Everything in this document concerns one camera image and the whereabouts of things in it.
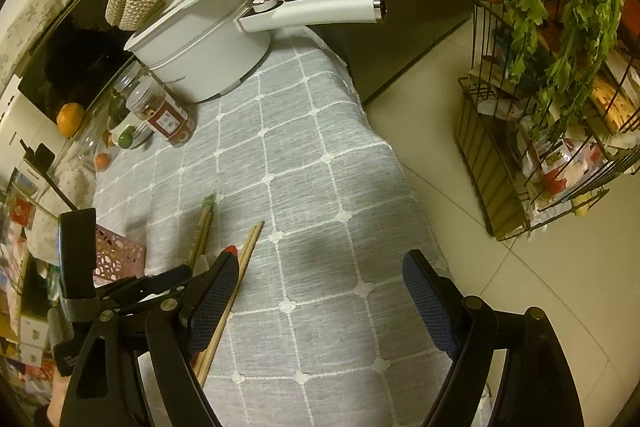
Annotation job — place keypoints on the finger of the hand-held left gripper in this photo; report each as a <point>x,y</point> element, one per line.
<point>145,283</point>

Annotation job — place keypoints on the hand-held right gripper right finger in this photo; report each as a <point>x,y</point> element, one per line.
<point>430,302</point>

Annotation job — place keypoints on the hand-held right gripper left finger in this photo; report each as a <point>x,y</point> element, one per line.
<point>215,302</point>

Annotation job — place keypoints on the pink perforated utensil basket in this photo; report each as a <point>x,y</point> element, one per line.
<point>117,257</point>

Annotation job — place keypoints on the red white spoon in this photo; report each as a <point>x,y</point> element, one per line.
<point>230,250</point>

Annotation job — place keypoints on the plain wooden chopstick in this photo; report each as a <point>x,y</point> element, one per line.
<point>245,253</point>
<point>251,252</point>

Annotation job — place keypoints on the floral covered appliance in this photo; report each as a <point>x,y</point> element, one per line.
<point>72,187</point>

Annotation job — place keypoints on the red tin box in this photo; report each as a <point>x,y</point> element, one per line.
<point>21,213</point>

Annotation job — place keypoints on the black metal rod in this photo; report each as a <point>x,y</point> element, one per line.
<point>55,184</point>

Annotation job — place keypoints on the small red orange fruit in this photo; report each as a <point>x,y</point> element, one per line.
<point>102,160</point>

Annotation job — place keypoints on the clear glass jar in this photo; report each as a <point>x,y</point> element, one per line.
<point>90,142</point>

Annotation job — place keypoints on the green lime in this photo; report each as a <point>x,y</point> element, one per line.
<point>126,138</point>

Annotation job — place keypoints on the white bowl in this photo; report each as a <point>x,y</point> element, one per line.
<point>142,138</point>

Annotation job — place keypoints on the white air fryer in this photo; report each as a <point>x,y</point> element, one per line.
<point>25,122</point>

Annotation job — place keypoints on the dark green vegetable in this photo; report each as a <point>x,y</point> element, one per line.
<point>118,108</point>

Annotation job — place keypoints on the red label spice jar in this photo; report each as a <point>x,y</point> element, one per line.
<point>165,119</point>

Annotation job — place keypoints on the grey checked tablecloth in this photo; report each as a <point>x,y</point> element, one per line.
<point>310,157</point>

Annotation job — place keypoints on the glass spice jar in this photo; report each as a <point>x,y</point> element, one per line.
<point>127,79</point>

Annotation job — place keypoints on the red white snack packet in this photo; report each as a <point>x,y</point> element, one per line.
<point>555,162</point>

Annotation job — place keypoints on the black microwave oven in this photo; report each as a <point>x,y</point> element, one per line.
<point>75,57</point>

